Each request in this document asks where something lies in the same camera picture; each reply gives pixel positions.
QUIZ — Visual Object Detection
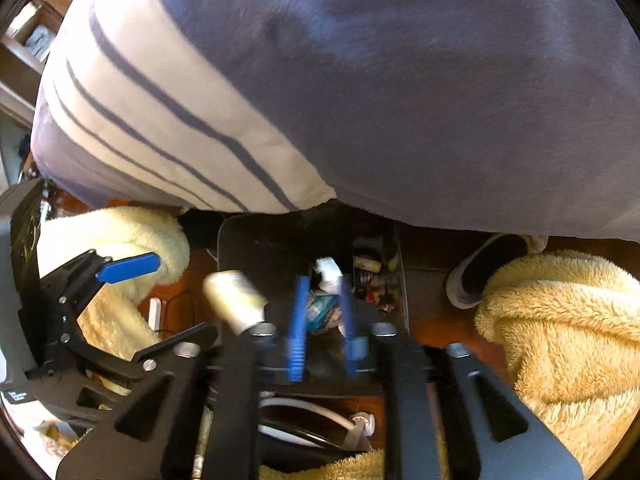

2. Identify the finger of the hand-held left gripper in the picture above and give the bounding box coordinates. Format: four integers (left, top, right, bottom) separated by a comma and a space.
62, 324, 217, 378
40, 249, 162, 311

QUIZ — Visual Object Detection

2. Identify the wooden shelf unit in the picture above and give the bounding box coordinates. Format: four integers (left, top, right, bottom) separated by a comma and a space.
0, 0, 68, 128

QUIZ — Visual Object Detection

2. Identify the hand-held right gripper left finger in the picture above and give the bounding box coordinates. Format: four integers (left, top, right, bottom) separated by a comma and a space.
56, 275, 311, 480

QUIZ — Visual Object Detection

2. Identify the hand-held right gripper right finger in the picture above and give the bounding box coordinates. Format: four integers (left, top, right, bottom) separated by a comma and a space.
336, 275, 585, 480

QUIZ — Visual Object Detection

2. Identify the white cable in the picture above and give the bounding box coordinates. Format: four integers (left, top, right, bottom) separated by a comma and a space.
260, 397, 376, 448

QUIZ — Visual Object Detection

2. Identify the thin black cable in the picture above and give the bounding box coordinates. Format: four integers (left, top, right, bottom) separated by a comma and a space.
159, 289, 197, 336

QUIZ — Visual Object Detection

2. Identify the black plastic bin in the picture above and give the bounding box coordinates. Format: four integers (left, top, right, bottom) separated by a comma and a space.
217, 212, 411, 343

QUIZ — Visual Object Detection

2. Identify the white fluffy slipper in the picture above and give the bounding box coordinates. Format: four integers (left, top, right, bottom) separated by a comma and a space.
446, 233, 549, 309

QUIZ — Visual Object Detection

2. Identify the white spray bottle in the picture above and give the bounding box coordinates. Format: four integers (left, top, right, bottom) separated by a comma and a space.
306, 257, 348, 336

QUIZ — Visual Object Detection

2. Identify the pale yellow packet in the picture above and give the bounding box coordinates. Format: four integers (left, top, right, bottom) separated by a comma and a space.
202, 270, 270, 335

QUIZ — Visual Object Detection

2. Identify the heap of mixed wrappers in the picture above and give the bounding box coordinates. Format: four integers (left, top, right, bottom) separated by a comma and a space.
352, 252, 401, 311

